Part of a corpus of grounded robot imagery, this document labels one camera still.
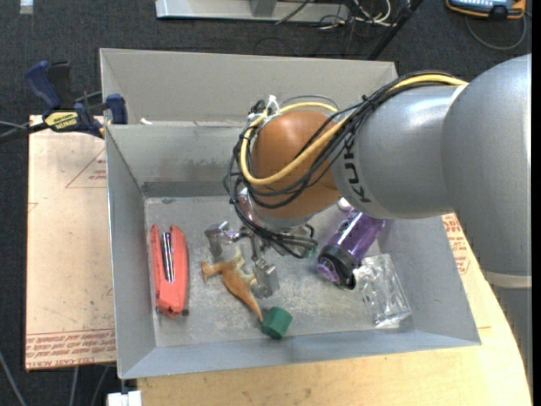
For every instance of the orange toy dinosaur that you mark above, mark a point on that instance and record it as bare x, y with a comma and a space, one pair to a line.
236, 279

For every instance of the grey metal bin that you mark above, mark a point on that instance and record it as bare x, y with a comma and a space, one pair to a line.
296, 311

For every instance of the clear glass block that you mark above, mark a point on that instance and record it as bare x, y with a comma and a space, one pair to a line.
384, 290

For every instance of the red stapler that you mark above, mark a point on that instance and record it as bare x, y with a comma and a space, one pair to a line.
169, 281

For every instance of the brown cardboard board red print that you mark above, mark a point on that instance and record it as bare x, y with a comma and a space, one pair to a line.
67, 243

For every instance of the purple bottle with black cap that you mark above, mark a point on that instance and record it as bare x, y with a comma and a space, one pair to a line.
353, 237

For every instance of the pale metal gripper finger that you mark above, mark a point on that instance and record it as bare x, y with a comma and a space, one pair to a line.
267, 279
216, 243

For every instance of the green cylinder block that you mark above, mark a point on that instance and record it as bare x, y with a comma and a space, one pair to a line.
277, 322

